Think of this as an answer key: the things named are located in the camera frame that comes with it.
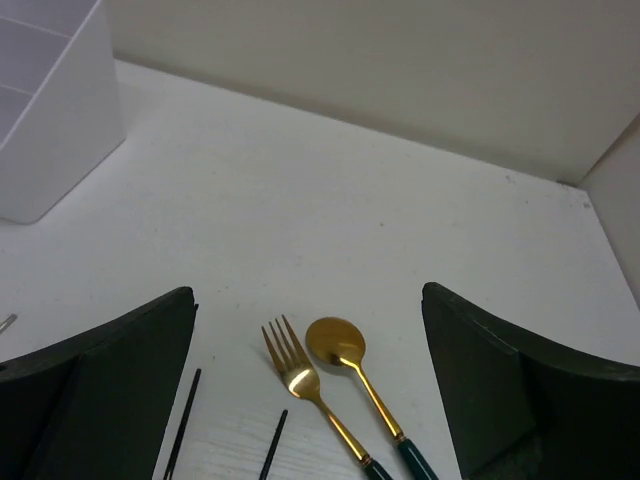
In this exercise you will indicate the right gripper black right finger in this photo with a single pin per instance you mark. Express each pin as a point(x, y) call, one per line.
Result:
point(521, 406)

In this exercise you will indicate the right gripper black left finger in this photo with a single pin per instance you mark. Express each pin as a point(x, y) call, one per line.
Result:
point(96, 405)

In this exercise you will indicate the gold spoon green handle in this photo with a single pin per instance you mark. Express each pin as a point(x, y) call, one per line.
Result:
point(338, 342)

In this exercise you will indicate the black chopstick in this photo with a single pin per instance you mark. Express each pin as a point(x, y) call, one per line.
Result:
point(176, 447)
point(273, 446)

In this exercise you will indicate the silver chopstick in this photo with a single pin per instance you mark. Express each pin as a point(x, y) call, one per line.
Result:
point(7, 322)

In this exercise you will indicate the white compartment organizer box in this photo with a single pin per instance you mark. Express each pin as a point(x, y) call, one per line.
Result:
point(60, 106)

